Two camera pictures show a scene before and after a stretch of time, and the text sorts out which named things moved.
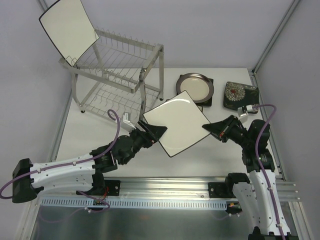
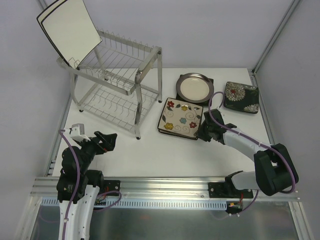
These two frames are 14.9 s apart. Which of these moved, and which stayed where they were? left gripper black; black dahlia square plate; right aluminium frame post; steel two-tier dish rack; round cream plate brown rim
Moved: left gripper black
Stayed: round cream plate brown rim; steel two-tier dish rack; right aluminium frame post; black dahlia square plate
